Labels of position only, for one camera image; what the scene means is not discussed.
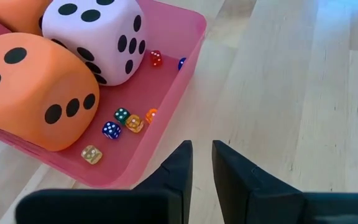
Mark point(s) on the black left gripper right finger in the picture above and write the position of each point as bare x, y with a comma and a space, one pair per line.
259, 202

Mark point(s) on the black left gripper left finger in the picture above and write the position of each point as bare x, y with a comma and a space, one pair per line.
135, 208

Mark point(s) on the small pale yellow die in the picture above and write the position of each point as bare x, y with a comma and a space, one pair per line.
91, 154

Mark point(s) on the small blue die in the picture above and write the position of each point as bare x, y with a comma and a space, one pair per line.
181, 63
111, 130

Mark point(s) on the small orange die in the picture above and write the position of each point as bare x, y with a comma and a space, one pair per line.
151, 116

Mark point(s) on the small green die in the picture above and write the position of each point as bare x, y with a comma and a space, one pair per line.
122, 116

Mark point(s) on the small red die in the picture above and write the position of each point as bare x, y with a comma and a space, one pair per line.
156, 58

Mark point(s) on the large orange foam die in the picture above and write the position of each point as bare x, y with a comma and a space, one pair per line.
14, 14
33, 90

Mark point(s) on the large pink foam die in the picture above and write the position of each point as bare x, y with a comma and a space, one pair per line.
98, 40

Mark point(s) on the pink translucent plastic bin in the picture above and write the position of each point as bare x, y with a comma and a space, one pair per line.
141, 93

